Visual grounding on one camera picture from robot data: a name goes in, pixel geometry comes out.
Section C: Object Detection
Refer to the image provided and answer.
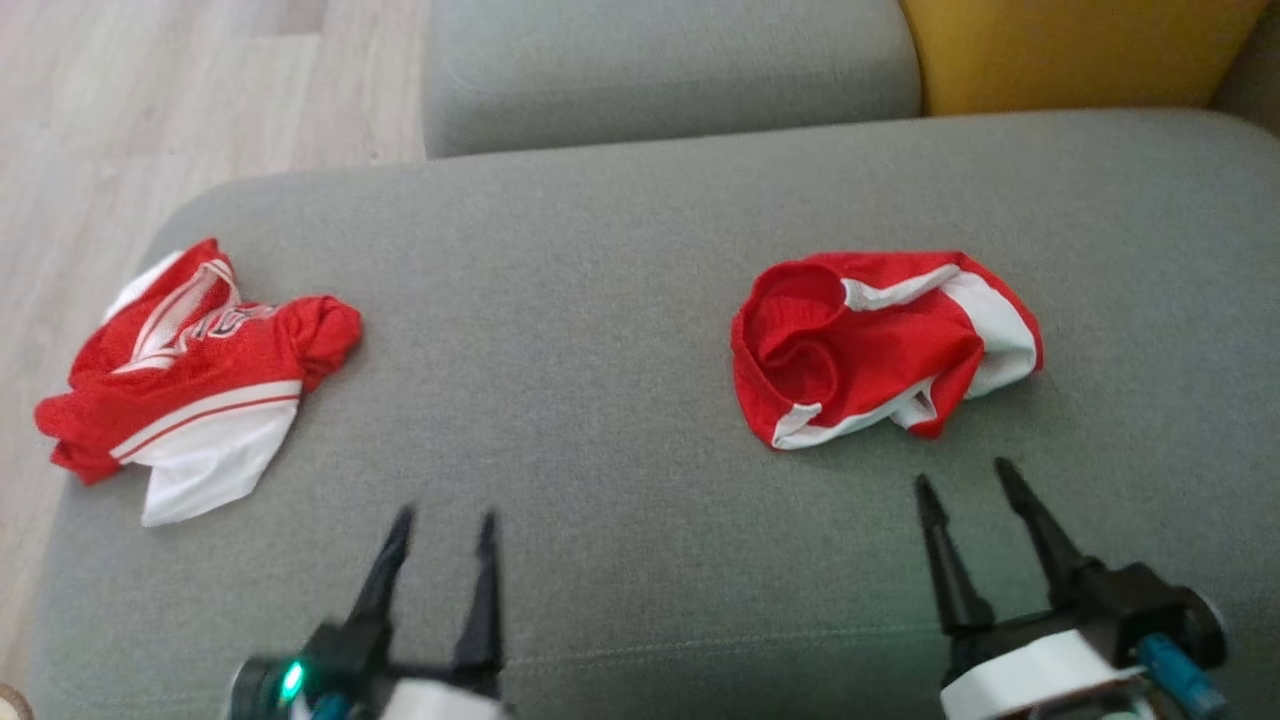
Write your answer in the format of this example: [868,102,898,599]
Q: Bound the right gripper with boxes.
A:
[915,458,1229,720]

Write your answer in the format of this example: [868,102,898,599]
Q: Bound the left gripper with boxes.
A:
[228,505,511,720]

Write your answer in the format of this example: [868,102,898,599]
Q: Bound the red white sports shorts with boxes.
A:
[730,250,1045,451]

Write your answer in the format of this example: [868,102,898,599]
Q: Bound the red white basketball jersey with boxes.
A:
[34,237,364,528]

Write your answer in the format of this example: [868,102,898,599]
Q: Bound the blue connector of right gripper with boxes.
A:
[1140,633,1229,719]

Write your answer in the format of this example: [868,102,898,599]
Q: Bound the large grey sofa seat cushion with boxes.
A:
[28,108,1280,720]

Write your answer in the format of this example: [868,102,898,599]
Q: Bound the yellow cushion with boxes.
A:
[900,0,1269,117]

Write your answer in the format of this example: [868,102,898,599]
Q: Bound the grey sofa armrest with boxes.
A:
[1210,5,1280,136]

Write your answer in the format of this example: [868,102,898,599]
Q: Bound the grey sofa seat section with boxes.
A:
[422,0,923,160]

